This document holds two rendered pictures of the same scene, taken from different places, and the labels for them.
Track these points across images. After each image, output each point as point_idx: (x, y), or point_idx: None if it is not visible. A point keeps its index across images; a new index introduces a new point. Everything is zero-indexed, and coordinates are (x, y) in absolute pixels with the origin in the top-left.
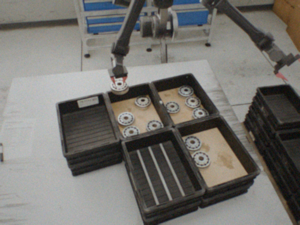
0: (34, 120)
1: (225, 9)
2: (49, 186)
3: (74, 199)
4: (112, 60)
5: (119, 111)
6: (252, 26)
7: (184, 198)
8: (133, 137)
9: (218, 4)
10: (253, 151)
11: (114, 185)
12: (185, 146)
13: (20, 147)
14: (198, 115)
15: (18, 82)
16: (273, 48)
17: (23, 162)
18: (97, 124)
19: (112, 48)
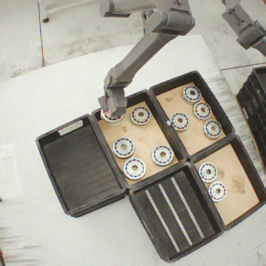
0: (12, 146)
1: (261, 49)
2: (55, 228)
3: (84, 241)
4: (107, 95)
5: (111, 132)
6: None
7: (204, 244)
8: (142, 183)
9: (256, 45)
10: (258, 158)
11: (122, 223)
12: (204, 185)
13: (11, 184)
14: (211, 131)
15: None
16: None
17: (19, 201)
18: (87, 156)
19: (107, 84)
